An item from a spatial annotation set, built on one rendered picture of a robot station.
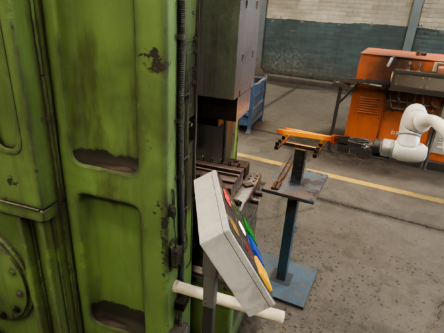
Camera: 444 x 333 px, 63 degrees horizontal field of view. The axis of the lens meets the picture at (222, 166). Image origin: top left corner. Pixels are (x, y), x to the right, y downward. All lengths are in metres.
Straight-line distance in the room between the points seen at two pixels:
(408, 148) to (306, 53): 7.25
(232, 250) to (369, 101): 4.13
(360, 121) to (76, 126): 4.02
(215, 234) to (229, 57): 0.67
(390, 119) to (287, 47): 4.80
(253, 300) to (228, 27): 0.87
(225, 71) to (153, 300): 0.94
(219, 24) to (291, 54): 7.91
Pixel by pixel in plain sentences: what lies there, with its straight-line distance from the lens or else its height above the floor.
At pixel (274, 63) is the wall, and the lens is 9.33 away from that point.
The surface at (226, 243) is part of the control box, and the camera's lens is 0.88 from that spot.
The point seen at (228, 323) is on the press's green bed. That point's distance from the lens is 1.93.
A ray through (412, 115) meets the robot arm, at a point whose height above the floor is 1.23.
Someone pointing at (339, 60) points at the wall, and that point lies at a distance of 8.97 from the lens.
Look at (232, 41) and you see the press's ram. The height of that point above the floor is 1.57.
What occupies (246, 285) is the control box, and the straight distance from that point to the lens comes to 0.97.
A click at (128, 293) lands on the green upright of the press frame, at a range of 1.71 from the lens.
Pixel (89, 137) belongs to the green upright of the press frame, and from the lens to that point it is 1.41.
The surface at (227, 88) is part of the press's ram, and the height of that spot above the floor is 1.40.
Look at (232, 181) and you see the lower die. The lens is 1.56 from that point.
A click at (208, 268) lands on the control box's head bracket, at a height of 0.96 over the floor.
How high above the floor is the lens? 1.68
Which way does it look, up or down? 24 degrees down
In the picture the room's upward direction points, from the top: 3 degrees clockwise
